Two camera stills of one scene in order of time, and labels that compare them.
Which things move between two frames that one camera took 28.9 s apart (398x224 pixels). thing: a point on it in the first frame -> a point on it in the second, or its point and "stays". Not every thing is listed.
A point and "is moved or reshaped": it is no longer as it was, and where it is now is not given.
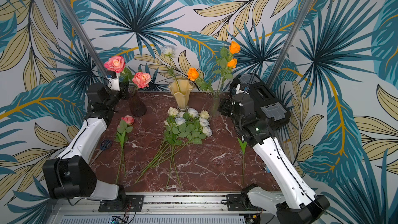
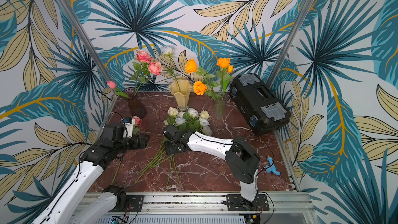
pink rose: (116, 64) -> (142, 70)
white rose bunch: (180, 128) stays
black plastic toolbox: (268, 108) stays
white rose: (170, 51) stays
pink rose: (122, 129) -> (137, 121)
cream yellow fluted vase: (181, 89) stays
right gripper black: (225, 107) -> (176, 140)
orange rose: (231, 63) is moved or reshaped
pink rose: (142, 79) -> (154, 67)
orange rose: (193, 74) -> (199, 87)
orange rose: (227, 58) -> (190, 66)
